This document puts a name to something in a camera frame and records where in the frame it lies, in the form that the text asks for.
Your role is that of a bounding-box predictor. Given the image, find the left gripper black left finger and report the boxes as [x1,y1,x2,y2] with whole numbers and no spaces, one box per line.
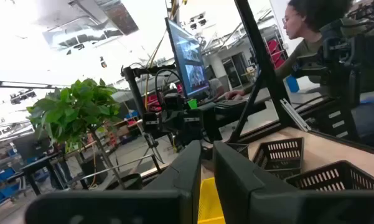
[24,139,202,224]

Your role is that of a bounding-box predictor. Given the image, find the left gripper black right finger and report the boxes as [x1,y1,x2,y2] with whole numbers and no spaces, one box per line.
[213,141,374,224]

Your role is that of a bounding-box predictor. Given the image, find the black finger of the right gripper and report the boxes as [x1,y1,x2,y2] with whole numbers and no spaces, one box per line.
[183,115,203,144]
[142,111,160,139]

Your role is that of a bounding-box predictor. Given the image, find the yellow plastic slotted basket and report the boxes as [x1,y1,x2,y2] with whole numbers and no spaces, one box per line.
[197,177,227,224]

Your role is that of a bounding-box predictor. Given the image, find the black tripod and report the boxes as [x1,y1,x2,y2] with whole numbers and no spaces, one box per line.
[133,132,166,166]

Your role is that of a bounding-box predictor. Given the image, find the red stacked bins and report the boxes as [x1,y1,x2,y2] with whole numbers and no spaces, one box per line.
[144,93,162,113]

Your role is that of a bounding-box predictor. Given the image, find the black keyboard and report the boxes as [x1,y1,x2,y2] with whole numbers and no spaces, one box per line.
[214,98,247,108]

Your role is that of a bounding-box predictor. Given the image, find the black plastic slotted basket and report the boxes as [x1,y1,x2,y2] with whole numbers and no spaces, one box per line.
[227,142,250,159]
[285,160,374,191]
[253,136,305,180]

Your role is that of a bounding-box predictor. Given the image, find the person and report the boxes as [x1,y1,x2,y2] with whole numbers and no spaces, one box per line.
[205,77,225,100]
[224,0,374,149]

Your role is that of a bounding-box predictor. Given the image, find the black computer monitor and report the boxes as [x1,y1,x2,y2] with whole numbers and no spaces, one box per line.
[164,17,211,101]

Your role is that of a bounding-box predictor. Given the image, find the black operator desk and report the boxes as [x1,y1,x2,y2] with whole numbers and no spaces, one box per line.
[202,99,268,128]

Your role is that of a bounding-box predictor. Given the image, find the green leafy potted tree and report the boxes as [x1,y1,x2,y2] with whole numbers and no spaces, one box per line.
[25,77,127,190]

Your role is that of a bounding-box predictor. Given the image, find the black background table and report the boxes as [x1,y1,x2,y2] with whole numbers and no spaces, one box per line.
[20,152,72,197]

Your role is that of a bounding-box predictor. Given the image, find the red bin rack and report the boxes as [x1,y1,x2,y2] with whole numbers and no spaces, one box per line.
[265,39,289,70]

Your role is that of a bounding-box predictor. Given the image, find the blue storage bin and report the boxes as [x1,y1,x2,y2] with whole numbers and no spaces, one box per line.
[0,167,17,182]
[0,182,21,208]

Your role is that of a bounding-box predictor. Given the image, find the black ceiling spotlight cluster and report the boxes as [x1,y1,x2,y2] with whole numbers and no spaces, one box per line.
[9,88,38,105]

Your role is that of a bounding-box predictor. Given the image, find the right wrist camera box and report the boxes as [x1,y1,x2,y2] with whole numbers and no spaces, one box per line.
[163,92,183,110]

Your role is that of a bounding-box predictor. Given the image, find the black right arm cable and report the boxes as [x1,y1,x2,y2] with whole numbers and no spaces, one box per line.
[154,68,184,104]

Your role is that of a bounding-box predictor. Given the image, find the yellow hanging cable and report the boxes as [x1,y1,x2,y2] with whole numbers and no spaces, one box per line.
[144,29,169,110]

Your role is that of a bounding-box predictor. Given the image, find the black aluminium rig frame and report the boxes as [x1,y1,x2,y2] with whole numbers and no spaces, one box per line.
[227,0,374,156]

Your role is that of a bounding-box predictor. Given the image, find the silver metal frame bracket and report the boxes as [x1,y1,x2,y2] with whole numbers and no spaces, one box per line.
[279,98,312,133]

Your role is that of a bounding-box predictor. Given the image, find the silver ceiling air duct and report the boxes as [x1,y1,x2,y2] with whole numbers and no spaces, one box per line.
[42,0,140,51]

